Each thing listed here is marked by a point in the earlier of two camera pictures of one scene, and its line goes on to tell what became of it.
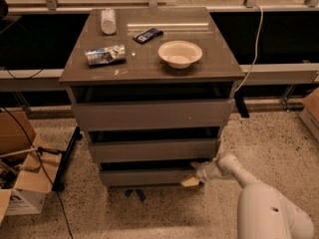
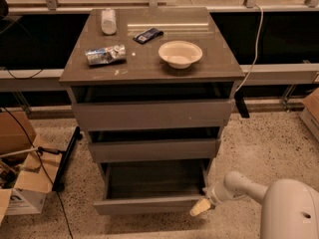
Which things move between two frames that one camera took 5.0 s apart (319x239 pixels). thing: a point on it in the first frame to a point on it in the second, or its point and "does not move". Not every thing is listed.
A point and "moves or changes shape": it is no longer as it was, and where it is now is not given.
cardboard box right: (310, 113) does not move
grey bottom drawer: (146, 176) moves or changes shape
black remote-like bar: (148, 35) does not move
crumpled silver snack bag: (103, 56) does not move
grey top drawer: (165, 114) does not move
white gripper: (202, 172) to (215, 194)
